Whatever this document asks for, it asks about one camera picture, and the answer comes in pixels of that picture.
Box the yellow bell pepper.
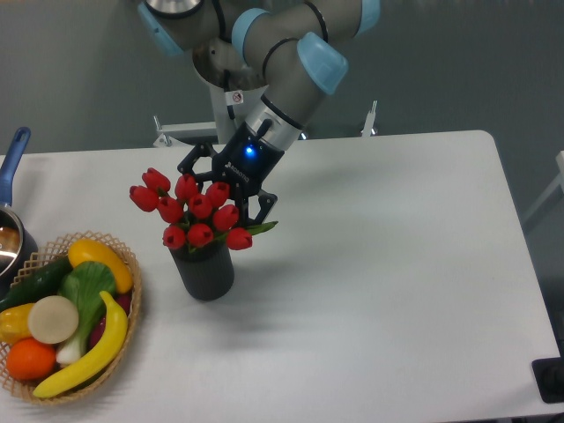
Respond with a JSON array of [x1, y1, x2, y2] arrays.
[[0, 303, 34, 345]]

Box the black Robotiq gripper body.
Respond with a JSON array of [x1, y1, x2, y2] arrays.
[[211, 122, 284, 197]]

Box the green bok choy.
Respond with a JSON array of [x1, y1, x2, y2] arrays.
[[56, 261, 116, 367]]

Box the green cucumber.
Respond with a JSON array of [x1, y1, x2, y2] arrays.
[[1, 256, 72, 312]]

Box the orange fruit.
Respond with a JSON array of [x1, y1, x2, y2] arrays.
[[6, 338, 56, 381]]

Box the dark grey ribbed vase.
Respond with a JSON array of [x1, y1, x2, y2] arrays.
[[169, 243, 234, 301]]

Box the black device at table edge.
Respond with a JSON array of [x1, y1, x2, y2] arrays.
[[531, 357, 563, 404]]

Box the yellow squash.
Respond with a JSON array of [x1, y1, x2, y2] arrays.
[[67, 239, 133, 294]]

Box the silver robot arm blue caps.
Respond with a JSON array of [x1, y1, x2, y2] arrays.
[[137, 1, 381, 226]]

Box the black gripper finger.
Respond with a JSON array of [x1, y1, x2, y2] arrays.
[[233, 184, 278, 227], [177, 142, 216, 183]]

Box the blue handled saucepan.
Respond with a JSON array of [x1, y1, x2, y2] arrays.
[[1, 127, 38, 299]]

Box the woven wicker basket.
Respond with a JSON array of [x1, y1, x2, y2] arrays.
[[1, 231, 142, 406]]

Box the yellow banana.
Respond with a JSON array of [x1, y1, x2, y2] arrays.
[[33, 291, 128, 399]]

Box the red tulip bouquet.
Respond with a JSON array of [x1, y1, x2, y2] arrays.
[[129, 167, 276, 253]]

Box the beige round disc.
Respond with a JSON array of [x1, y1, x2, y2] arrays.
[[27, 295, 78, 345]]

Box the white furniture frame right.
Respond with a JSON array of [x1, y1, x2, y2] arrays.
[[522, 151, 563, 232]]

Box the purple red vegetable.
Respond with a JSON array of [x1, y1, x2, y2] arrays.
[[88, 293, 132, 350]]

